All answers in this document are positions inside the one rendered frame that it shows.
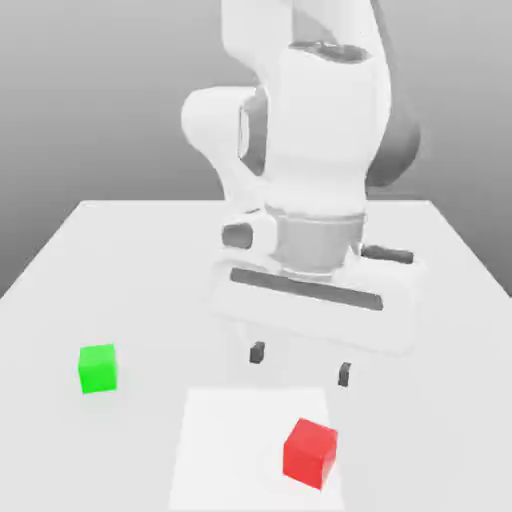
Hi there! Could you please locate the small red cube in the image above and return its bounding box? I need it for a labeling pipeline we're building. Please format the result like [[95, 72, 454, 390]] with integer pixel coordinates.
[[282, 417, 340, 492]]

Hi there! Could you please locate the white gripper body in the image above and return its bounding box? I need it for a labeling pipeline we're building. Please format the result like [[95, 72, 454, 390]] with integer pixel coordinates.
[[208, 255, 420, 358]]

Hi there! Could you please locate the small green cube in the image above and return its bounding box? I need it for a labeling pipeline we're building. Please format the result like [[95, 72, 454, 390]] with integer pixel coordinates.
[[77, 343, 120, 396]]

